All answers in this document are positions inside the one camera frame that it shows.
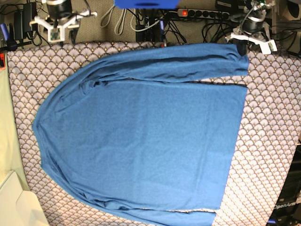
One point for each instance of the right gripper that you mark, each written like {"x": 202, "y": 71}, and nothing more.
{"x": 58, "y": 9}

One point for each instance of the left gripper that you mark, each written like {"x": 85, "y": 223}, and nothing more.
{"x": 249, "y": 26}

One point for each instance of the blue long-sleeve T-shirt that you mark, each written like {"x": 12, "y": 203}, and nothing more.
{"x": 137, "y": 135}

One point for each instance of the black power adapter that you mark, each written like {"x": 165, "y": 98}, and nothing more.
{"x": 22, "y": 19}

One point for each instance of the blue box at top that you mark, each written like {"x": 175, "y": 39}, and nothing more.
{"x": 160, "y": 4}

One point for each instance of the black power strip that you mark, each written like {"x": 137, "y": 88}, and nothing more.
{"x": 203, "y": 14}

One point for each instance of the fan-patterned tablecloth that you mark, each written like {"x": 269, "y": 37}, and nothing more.
{"x": 266, "y": 144}

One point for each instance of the black OpenArm base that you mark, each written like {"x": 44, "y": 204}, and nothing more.
{"x": 287, "y": 211}

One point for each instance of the white plastic bin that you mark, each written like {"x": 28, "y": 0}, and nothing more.
{"x": 19, "y": 207}

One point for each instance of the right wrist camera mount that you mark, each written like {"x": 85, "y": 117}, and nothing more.
{"x": 60, "y": 29}

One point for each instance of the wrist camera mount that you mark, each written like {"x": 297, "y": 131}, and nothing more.
{"x": 60, "y": 29}
{"x": 267, "y": 47}

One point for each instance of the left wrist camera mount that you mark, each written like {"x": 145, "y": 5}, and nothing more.
{"x": 267, "y": 47}

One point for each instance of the blue-handled clamp left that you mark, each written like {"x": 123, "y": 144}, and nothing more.
{"x": 11, "y": 44}

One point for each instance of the blue-handled clamp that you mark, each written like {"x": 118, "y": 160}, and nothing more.
{"x": 163, "y": 36}
{"x": 11, "y": 44}

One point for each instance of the blue-handled clamp centre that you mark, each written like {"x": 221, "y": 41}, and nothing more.
{"x": 163, "y": 36}

